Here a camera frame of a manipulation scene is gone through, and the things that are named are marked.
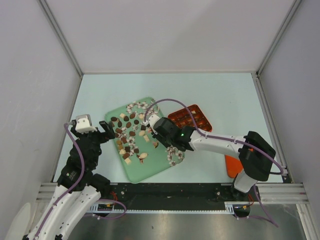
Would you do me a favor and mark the orange chocolate box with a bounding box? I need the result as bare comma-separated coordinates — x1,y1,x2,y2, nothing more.
167,104,213,132

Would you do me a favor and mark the white square chocolate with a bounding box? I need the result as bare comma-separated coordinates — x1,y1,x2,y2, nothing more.
143,135,150,142

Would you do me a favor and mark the green floral tray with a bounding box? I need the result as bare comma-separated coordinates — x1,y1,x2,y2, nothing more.
104,97,185,184

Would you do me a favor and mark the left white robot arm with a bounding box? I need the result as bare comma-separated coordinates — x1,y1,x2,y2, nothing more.
23,114,116,240

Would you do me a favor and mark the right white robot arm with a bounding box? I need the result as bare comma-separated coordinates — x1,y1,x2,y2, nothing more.
146,114,276,201

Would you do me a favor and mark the brown square chocolate low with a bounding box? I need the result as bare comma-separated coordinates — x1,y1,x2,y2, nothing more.
122,153,130,160

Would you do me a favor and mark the white swirl oval chocolate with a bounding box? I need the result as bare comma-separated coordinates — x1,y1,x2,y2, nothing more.
138,152,148,159

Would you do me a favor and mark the white square chocolate low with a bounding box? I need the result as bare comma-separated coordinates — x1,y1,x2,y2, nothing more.
124,158,132,165

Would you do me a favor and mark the orange box lid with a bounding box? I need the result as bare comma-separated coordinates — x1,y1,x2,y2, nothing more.
224,155,243,179

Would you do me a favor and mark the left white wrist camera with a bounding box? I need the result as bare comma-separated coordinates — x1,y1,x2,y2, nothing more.
70,114,98,134

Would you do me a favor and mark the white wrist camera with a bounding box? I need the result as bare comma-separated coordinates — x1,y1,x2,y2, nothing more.
143,114,161,129
70,114,98,134

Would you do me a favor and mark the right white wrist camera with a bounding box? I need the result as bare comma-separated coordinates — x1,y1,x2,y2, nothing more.
143,114,161,129

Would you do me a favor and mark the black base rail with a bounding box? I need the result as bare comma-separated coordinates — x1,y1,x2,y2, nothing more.
99,182,241,211

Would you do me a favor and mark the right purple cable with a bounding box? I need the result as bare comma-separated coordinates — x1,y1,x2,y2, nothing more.
144,97,285,228

